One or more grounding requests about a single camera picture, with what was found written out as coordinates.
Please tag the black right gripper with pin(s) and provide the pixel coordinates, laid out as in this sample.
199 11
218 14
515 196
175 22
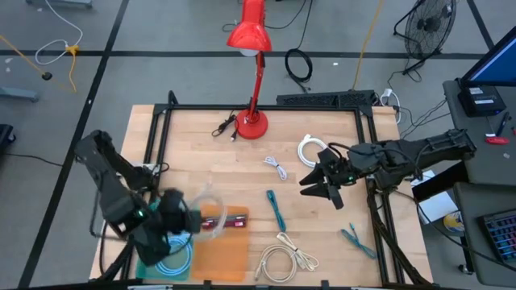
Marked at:
338 175

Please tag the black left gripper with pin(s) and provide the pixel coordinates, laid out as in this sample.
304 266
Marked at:
173 213

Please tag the orange translucent tray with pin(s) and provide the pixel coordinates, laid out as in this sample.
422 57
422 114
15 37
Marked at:
221 258

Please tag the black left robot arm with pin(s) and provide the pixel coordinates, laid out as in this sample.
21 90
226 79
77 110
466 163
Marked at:
109 181

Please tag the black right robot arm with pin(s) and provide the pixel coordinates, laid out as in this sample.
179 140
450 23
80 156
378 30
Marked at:
423 153

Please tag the black power strip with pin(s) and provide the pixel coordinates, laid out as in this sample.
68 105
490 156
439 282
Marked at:
322 98

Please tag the red desk lamp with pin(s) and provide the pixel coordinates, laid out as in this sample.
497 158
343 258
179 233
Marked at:
252 125

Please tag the white paper box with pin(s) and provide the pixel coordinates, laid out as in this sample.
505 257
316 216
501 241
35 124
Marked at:
437 206

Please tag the grey keyboard desk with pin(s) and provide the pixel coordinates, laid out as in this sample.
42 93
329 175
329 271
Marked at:
469 201

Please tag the grey monitor desk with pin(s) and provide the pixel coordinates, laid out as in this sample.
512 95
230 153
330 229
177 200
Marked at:
483 165

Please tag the black box with labels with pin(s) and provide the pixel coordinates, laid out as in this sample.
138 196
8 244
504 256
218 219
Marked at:
481 100

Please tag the red object on desk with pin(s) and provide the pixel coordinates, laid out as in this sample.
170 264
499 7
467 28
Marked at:
498 140

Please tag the colourful backlit keyboard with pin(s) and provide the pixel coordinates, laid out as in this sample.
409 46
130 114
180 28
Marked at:
502 235

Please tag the black pen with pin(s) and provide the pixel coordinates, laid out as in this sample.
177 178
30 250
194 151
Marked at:
502 124

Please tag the black floor fan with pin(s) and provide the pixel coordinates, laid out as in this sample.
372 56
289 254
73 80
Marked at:
429 24

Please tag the black floor puck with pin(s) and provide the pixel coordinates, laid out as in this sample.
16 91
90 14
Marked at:
47 75

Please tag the black chair base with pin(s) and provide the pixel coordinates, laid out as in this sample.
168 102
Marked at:
5 137

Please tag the black computer monitor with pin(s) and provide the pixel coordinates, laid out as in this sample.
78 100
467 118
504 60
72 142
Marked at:
496 64

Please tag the grey table foot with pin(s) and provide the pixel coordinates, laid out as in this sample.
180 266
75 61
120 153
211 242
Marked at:
60 3
18 94

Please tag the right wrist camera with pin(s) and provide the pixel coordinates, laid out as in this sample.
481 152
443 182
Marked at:
329 155

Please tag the black metal table frame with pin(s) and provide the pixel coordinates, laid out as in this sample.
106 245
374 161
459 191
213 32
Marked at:
201 107

